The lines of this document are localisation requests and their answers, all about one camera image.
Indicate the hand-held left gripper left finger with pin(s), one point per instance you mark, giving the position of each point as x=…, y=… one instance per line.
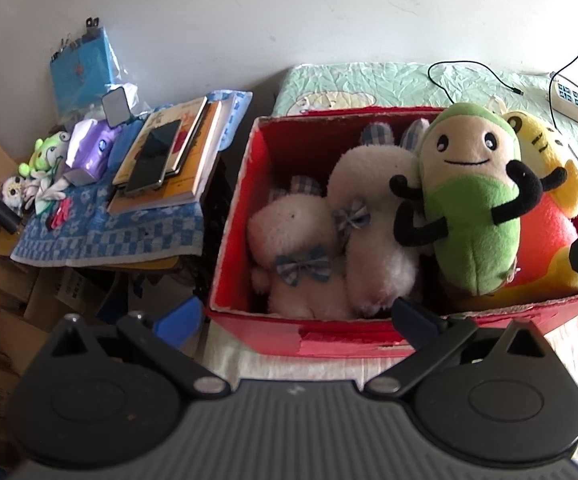
x=181, y=317

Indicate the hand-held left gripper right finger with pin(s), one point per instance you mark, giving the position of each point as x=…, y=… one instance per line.
x=414, y=320

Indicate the red cardboard box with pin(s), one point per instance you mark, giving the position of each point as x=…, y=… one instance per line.
x=344, y=340

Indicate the large white plush rabbit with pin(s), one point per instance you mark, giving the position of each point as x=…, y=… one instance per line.
x=374, y=240

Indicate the yellow plush tiger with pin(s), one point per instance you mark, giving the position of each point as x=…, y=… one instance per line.
x=539, y=145

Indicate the green plush toy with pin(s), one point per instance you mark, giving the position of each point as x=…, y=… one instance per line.
x=469, y=200

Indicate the small white plush rabbit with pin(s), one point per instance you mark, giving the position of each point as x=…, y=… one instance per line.
x=294, y=225

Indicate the blue checkered cloth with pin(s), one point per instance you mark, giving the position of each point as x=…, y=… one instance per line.
x=119, y=235

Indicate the thick orange cover book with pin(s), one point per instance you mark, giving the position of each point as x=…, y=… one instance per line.
x=169, y=195

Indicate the red hair clip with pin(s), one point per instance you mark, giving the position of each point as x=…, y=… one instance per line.
x=61, y=212

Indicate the black smartphone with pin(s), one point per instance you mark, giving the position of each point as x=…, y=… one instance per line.
x=154, y=160

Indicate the pile of cardboard boxes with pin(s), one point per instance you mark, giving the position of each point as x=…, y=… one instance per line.
x=9, y=310

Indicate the blue notebook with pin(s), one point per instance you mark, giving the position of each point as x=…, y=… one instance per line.
x=121, y=145

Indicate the small white plush doll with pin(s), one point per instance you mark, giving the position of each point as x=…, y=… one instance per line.
x=49, y=190

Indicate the purple tissue pack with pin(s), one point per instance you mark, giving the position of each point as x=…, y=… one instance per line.
x=94, y=145

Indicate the cream cover book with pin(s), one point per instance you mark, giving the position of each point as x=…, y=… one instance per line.
x=161, y=115

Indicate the small owl toy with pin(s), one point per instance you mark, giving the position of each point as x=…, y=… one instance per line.
x=14, y=190

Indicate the green frog plush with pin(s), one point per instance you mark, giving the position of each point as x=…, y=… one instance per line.
x=51, y=147

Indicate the small grey mirror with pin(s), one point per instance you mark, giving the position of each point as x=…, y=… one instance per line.
x=116, y=105

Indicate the black binder clip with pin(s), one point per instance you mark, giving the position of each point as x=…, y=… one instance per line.
x=92, y=25

